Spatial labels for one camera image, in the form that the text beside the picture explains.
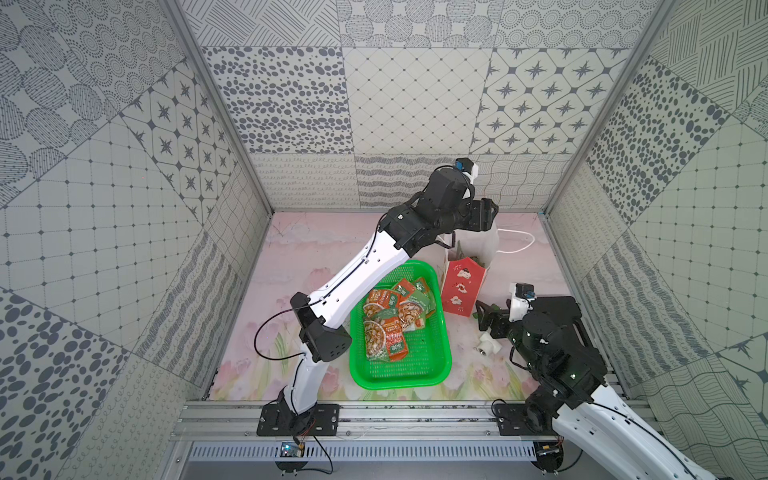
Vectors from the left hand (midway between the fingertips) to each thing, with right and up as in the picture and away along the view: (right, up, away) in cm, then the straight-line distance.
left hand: (489, 199), depth 65 cm
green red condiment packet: (-15, -28, +23) cm, 39 cm away
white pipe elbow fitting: (+6, -39, +18) cm, 44 cm away
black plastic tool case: (+15, -32, -10) cm, 37 cm away
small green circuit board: (-46, -60, +6) cm, 76 cm away
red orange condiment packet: (-23, -31, +20) cm, 44 cm away
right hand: (+5, -27, +13) cm, 30 cm away
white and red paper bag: (+4, -15, +33) cm, 36 cm away
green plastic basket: (-11, -43, +19) cm, 48 cm away
